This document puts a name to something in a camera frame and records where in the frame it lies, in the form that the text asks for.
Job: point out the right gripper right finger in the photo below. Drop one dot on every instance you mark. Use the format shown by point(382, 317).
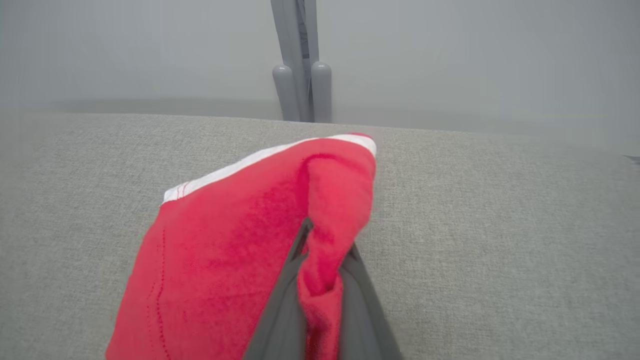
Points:
point(362, 325)

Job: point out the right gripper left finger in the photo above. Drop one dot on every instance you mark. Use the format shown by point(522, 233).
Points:
point(280, 320)

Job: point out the red shorts white hem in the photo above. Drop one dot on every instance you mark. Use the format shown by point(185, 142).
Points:
point(225, 250)

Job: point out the grey cylindrical post foot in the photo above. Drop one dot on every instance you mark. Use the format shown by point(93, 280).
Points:
point(286, 95)
point(321, 92)

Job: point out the grey metal wall post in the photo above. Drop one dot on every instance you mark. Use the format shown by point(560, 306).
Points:
point(295, 30)

